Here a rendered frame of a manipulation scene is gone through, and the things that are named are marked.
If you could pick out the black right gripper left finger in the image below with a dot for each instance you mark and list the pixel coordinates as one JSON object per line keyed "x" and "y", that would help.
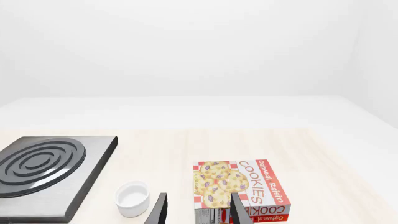
{"x": 158, "y": 212}

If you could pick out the flat black stove plate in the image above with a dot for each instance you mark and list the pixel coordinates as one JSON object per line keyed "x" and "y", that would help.
{"x": 46, "y": 172}

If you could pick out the oatmeal raisin cookies box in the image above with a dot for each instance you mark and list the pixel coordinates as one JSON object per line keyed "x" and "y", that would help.
{"x": 239, "y": 186}

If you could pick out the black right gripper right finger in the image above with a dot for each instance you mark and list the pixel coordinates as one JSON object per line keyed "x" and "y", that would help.
{"x": 239, "y": 213}

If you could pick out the small white ramekin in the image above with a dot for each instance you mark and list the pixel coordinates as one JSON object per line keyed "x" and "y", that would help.
{"x": 132, "y": 198}

